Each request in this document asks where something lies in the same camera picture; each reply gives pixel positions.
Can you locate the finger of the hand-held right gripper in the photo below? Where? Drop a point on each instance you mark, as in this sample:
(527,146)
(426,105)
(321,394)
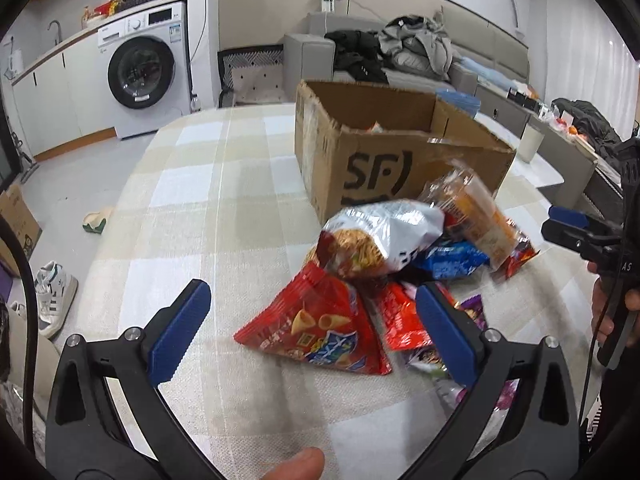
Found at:
(570,217)
(570,241)

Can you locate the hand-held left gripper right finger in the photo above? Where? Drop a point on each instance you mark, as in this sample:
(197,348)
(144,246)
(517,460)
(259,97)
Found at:
(445,330)

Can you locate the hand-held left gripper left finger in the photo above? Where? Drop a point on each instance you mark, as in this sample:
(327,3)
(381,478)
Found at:
(180,330)

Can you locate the clear orange cracker packet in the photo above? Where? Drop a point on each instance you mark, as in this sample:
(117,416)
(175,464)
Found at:
(475,215)

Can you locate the white noodle snack bag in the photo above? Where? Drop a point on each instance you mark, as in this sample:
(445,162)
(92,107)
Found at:
(390,232)

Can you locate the red cone snack bag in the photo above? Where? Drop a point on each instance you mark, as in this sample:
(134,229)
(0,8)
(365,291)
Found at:
(310,320)

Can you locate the brown cardboard box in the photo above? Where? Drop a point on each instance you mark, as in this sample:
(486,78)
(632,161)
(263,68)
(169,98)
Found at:
(325,160)

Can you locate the person's right hand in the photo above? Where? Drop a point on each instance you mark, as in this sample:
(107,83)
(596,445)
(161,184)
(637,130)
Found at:
(602,310)

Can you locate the person's left hand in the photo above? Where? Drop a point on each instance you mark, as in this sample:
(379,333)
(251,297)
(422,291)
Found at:
(295,465)

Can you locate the small red snack packet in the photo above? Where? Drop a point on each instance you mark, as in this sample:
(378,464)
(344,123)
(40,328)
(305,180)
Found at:
(522,257)

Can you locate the blue snack packet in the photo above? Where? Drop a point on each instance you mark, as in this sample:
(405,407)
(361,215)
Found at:
(450,262)

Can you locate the white cup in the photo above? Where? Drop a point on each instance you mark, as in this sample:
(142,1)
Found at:
(529,142)

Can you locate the pink purple snack packet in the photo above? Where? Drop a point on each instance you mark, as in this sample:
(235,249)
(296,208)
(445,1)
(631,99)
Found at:
(502,395)

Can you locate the dark coat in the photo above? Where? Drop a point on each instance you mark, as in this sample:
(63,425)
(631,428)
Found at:
(590,125)

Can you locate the checkered tablecloth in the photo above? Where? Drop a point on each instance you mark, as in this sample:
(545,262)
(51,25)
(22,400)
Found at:
(200,210)

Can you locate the white sneaker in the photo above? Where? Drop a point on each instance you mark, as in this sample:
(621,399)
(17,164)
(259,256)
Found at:
(52,300)

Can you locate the grey low cabinet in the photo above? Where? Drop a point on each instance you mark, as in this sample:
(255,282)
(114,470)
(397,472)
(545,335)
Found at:
(500,105)

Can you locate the beige green sandal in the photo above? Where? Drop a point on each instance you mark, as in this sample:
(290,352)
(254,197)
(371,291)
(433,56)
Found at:
(97,221)

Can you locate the blue bowl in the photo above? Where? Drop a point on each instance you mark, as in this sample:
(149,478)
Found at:
(465,102)

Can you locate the light blue pillow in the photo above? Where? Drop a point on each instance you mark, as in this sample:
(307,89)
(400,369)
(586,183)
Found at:
(487,72)

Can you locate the flat cardboard box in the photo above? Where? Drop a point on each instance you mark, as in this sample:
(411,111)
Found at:
(17,220)

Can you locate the white washing machine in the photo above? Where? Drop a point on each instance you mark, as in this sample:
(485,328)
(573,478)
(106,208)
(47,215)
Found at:
(165,112)

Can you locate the grey clothes pile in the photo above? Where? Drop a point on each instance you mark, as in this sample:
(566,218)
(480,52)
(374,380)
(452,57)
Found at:
(425,50)

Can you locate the white plastic bottle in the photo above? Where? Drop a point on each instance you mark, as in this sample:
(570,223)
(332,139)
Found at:
(194,104)

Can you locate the patterned cushion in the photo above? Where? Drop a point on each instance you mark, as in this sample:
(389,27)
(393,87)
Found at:
(255,80)

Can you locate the white kitchen cabinet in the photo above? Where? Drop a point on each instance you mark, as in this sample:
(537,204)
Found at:
(75,90)

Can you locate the black jacket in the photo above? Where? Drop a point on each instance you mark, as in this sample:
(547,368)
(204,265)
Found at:
(355,55)

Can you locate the grey sofa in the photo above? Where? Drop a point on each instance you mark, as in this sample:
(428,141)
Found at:
(307,55)

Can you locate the metal faucet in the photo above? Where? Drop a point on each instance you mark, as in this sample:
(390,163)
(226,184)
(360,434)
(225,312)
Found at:
(55,27)

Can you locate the colorful snack pile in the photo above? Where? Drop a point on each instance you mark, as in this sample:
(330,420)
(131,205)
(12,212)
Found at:
(105,9)

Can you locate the small white wall appliance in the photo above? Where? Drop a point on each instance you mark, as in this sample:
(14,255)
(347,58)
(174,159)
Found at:
(17,60)

